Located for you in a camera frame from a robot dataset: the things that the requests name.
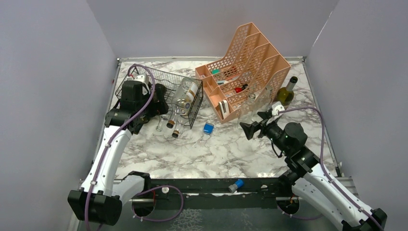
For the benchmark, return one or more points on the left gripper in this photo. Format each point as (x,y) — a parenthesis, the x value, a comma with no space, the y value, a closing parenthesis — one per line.
(151,112)

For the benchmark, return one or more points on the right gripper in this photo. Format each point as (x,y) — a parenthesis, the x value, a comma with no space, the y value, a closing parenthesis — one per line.
(249,129)

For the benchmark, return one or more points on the green wine bottle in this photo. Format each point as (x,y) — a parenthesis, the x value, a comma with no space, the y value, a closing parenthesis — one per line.
(159,97)
(285,95)

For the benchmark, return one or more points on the blue grey cylinder cap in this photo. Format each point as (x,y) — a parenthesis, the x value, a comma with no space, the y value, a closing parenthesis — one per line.
(236,185)

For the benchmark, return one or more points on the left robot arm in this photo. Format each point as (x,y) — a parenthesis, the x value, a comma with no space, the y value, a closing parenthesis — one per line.
(99,199)

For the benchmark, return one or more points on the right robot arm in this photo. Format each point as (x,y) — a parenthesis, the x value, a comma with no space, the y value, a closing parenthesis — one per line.
(311,180)

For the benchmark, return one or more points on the clear bottle with cork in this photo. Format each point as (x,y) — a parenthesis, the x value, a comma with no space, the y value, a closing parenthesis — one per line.
(174,119)

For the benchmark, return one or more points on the large clear labelled bottle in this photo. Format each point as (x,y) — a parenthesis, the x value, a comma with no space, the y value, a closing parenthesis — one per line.
(184,96)

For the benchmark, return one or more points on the white tape dispenser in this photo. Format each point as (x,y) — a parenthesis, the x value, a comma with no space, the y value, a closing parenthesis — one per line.
(224,108)

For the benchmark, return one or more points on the red object in organizer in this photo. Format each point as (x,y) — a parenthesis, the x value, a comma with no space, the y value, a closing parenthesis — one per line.
(241,88)

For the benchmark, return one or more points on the peach plastic file organizer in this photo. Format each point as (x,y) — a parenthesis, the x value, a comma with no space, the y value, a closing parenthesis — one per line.
(250,59)

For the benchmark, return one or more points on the blue stamp block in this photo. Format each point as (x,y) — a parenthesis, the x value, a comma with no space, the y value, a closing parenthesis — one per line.
(208,128)

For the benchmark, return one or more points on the teal object in organizer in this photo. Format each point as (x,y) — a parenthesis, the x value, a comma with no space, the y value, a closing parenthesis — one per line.
(216,71)

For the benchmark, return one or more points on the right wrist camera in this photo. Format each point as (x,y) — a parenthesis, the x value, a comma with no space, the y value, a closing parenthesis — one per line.
(276,108)

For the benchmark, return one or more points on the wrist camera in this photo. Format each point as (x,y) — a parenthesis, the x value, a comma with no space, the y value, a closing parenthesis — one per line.
(276,108)
(144,79)

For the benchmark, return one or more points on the black wire wine rack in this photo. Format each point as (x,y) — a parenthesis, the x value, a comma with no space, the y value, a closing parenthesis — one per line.
(171,82)

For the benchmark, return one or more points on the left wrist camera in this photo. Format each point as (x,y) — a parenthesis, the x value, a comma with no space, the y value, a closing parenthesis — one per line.
(144,79)

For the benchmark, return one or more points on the black base frame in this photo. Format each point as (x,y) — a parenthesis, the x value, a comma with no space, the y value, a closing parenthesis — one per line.
(165,199)

